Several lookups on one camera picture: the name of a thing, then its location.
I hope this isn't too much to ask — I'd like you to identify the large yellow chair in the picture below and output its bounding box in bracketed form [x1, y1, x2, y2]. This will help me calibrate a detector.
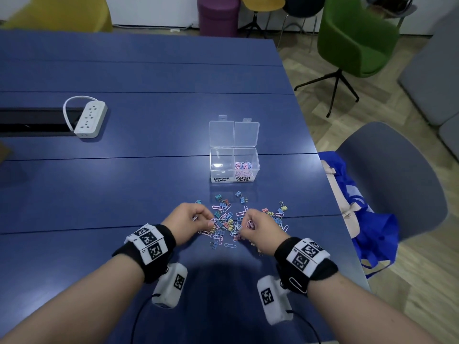
[1, 0, 114, 32]

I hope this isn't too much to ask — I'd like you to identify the blue bag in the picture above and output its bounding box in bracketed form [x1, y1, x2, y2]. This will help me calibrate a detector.
[318, 150, 399, 280]

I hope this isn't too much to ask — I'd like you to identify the grey metal chair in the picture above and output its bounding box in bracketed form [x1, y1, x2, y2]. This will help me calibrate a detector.
[365, 0, 418, 27]

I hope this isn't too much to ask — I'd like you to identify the black marker wristband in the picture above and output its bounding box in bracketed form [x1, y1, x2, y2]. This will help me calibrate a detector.
[274, 236, 339, 296]
[112, 224, 177, 283]

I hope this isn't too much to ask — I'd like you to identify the black table cable tray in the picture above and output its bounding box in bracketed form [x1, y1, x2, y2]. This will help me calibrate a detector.
[0, 107, 85, 137]

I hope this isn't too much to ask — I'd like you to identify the dark chair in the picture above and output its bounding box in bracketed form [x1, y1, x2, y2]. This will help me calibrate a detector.
[278, 0, 326, 51]

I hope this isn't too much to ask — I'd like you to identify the clear two-compartment plastic box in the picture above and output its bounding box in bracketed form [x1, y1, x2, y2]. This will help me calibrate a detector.
[209, 115, 260, 184]

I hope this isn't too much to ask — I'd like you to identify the person's left hand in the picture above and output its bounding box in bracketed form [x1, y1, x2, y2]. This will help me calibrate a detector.
[161, 203, 218, 247]

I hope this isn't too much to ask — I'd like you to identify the black camera cable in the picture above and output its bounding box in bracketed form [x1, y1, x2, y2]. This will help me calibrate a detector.
[131, 293, 162, 344]
[286, 311, 322, 344]

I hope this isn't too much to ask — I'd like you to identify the small heap of paper clips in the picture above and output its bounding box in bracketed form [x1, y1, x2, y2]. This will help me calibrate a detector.
[235, 160, 254, 178]

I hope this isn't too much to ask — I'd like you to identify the green chair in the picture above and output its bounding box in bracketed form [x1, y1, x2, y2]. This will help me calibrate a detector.
[294, 0, 401, 118]

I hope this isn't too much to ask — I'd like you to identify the person's right forearm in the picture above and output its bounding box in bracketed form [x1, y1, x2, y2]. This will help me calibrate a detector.
[307, 270, 440, 344]

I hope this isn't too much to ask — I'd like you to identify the group of pastel binder clips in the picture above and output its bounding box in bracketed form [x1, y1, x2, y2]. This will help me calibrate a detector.
[195, 191, 289, 249]

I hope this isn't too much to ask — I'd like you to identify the yellow chair with black legs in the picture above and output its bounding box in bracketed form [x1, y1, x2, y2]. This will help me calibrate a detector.
[238, 0, 286, 39]

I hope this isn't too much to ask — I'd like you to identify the person's left forearm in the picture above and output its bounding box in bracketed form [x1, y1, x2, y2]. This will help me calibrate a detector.
[0, 254, 145, 344]

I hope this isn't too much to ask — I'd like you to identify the purple stool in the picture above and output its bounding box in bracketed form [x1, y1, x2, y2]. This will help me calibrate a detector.
[197, 0, 240, 37]

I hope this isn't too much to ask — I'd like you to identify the person's right hand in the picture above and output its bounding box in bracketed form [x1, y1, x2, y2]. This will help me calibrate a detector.
[236, 208, 290, 256]

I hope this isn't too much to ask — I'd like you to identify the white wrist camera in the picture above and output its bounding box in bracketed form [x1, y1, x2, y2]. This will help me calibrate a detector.
[152, 263, 188, 309]
[256, 275, 294, 326]

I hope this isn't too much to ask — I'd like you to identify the grey sofa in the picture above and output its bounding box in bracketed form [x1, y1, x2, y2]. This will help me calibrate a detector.
[398, 7, 459, 161]

